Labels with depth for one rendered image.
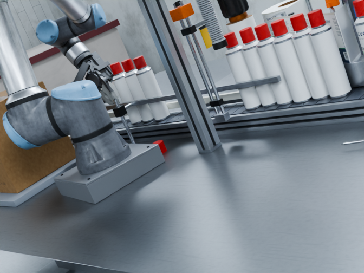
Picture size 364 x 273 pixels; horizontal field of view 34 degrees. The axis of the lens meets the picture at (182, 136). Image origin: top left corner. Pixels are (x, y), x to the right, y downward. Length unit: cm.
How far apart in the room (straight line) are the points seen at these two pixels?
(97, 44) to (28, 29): 271
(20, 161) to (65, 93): 40
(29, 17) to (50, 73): 295
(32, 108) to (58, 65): 561
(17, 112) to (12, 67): 12
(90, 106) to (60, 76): 566
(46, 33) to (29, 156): 39
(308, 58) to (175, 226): 51
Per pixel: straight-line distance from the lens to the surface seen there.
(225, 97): 169
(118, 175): 154
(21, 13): 997
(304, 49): 142
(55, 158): 193
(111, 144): 156
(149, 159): 158
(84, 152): 157
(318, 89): 144
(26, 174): 188
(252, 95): 156
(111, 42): 752
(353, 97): 139
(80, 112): 155
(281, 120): 149
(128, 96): 190
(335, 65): 140
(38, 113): 159
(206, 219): 116
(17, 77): 162
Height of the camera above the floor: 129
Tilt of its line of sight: 15 degrees down
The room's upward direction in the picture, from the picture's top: 22 degrees counter-clockwise
